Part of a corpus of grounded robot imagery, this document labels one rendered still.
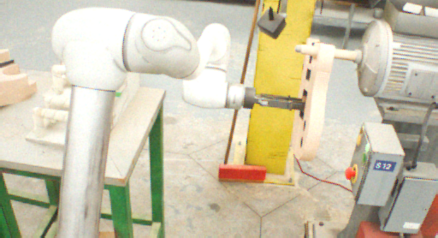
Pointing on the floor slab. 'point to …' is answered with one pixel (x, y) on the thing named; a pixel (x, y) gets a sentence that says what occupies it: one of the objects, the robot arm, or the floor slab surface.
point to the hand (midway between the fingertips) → (302, 104)
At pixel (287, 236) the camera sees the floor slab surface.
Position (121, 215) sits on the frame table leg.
